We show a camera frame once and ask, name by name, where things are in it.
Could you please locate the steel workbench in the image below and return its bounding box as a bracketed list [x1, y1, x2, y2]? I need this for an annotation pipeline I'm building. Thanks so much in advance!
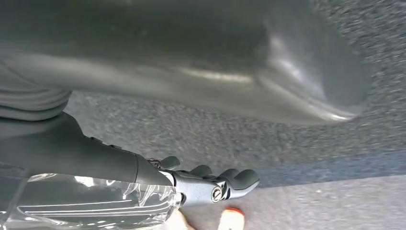
[0, 0, 372, 125]

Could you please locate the person's foot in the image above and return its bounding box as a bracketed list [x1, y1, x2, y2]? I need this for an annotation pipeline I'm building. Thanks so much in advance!
[217, 207, 246, 230]

